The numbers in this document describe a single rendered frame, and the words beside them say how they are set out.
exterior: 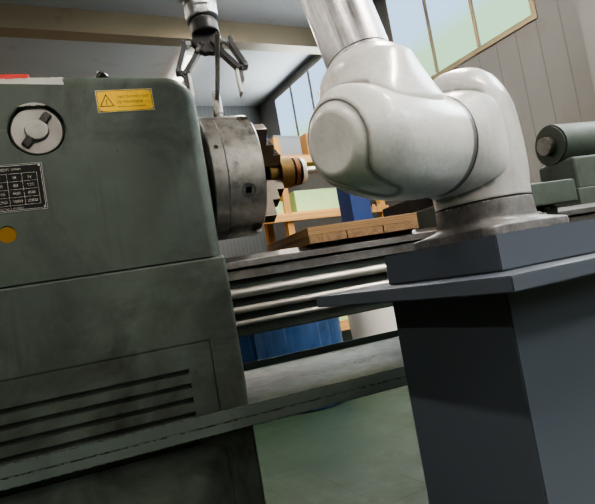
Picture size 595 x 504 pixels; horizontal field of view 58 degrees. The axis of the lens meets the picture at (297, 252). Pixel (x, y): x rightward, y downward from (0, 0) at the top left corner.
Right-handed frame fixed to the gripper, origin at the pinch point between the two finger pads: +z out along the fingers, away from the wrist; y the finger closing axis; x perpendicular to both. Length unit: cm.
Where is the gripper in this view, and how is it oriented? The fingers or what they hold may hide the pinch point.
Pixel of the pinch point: (216, 92)
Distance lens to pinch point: 147.9
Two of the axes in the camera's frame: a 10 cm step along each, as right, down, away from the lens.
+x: -1.8, 1.9, 9.6
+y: 9.6, -1.7, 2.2
